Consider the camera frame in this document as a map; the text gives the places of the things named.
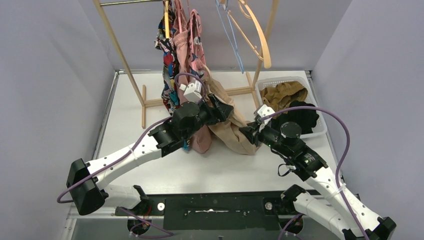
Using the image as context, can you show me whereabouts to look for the brown shorts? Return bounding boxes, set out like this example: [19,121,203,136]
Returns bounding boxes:
[259,81,308,112]

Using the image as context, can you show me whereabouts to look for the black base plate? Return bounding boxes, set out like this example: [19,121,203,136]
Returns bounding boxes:
[131,191,297,232]

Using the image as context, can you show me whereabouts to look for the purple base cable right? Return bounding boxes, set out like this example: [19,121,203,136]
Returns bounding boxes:
[278,213,306,240]

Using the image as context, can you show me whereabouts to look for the comic print shorts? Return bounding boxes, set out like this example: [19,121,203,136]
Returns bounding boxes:
[153,0,191,152]

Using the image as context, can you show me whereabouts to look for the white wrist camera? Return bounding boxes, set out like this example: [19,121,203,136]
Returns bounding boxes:
[179,80,203,103]
[253,104,275,125]

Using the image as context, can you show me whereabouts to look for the black shorts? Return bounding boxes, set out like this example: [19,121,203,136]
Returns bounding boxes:
[271,100,319,135]

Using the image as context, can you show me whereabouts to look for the wooden clothes rack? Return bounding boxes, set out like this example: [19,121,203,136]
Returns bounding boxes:
[92,0,280,129]

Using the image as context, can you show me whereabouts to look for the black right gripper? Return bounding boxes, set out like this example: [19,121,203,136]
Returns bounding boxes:
[239,119,292,157]

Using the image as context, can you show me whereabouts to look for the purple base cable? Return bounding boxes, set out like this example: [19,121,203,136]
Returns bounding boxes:
[278,213,306,240]
[119,206,175,239]

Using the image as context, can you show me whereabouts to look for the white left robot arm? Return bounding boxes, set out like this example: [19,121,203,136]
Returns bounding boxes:
[66,94,234,216]

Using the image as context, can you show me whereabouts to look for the pink shark print shorts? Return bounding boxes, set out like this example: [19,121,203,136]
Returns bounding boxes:
[188,9,206,78]

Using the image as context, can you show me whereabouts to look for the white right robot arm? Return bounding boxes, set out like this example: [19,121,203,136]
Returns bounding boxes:
[240,122,397,240]

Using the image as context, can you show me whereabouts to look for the white plastic basket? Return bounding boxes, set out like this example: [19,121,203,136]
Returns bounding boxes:
[254,76,328,139]

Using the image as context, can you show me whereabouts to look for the wooden hanger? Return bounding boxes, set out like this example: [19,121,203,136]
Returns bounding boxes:
[228,0,272,69]

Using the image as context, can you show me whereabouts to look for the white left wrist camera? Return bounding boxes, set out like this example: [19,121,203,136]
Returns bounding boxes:
[179,80,203,103]

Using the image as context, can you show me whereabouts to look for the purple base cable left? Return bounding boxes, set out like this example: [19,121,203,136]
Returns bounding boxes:
[119,206,175,239]

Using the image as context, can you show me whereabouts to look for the yellow hanger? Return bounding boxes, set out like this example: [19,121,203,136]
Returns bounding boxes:
[163,0,171,39]

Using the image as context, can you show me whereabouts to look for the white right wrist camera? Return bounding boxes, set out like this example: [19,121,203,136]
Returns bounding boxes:
[253,104,275,125]

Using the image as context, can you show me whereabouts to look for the blue hanger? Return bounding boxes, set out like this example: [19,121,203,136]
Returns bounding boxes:
[215,0,245,74]

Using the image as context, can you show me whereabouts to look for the beige shorts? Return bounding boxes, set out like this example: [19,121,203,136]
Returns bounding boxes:
[202,65,258,155]

